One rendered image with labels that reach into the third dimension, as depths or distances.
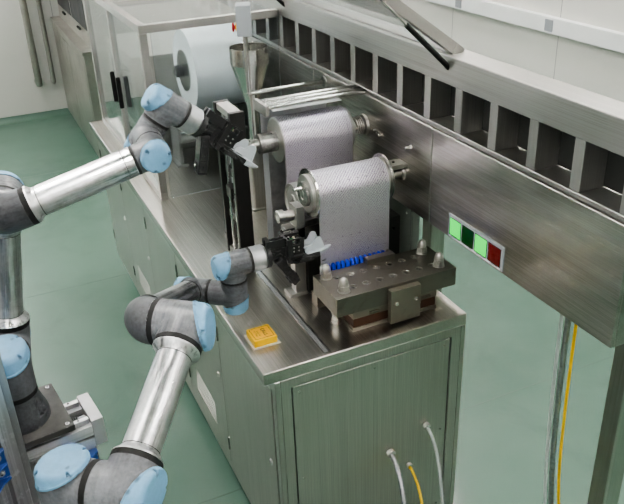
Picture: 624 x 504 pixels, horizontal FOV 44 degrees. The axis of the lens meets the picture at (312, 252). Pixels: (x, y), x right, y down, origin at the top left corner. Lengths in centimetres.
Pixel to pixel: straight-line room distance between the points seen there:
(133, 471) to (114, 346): 233
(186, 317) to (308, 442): 67
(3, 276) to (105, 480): 70
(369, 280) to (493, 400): 138
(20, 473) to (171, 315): 50
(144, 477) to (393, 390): 96
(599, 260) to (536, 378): 191
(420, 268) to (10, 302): 116
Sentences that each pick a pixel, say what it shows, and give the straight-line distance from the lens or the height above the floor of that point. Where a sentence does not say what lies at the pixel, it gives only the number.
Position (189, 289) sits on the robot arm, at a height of 107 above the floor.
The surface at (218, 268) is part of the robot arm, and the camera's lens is 216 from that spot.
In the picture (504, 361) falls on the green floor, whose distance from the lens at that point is 374.
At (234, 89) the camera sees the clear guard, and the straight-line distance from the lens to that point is 317.
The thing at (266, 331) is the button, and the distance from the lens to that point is 223.
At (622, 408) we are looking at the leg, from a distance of 216.
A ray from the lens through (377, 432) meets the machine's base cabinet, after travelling 244.
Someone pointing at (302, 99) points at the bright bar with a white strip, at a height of 146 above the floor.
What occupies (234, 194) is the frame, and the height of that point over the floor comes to 117.
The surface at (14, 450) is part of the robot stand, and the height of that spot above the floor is 97.
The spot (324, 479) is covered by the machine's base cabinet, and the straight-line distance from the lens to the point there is 245.
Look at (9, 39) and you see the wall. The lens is 757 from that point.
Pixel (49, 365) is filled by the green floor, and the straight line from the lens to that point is 394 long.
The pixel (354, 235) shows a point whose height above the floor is 111.
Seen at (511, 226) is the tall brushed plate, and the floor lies 129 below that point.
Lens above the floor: 215
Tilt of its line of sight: 28 degrees down
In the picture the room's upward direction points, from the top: 2 degrees counter-clockwise
